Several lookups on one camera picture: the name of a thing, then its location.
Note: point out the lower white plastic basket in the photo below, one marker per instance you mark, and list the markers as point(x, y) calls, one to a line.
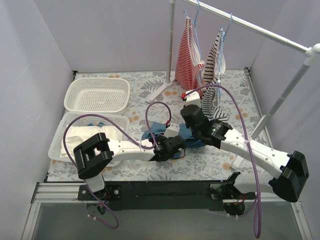
point(56, 144)

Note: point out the blue tank top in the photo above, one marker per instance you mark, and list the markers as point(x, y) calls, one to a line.
point(159, 129)

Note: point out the white plastic basket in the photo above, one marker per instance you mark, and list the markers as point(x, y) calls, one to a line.
point(98, 95)
point(56, 144)

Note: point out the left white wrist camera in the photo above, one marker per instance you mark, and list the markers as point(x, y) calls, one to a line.
point(172, 130)

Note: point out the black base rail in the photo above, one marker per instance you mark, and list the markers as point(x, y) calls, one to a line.
point(168, 195)

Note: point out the black striped tank top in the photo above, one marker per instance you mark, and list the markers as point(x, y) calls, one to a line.
point(210, 102)

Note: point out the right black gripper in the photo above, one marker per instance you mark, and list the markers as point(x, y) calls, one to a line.
point(191, 114)

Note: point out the red striped tank top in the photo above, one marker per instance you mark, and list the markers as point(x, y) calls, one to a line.
point(189, 66)

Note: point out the silver clothes rack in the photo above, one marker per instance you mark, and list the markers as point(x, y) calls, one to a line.
point(311, 53)

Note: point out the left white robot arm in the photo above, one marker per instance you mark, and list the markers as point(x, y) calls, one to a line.
point(94, 154)

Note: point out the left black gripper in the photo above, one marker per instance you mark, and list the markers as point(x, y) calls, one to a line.
point(178, 141)

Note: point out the white cloths in basket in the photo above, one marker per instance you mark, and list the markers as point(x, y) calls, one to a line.
point(78, 134)

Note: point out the upper white plastic basket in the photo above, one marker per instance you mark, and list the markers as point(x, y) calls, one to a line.
point(98, 95)

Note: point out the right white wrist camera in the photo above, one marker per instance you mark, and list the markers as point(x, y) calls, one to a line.
point(191, 98)

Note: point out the blue hanger with red top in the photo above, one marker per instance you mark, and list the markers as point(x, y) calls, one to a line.
point(195, 28)

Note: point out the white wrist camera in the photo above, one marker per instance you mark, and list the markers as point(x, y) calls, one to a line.
point(191, 98)
point(172, 130)

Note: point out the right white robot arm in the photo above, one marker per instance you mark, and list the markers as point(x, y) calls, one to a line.
point(286, 174)

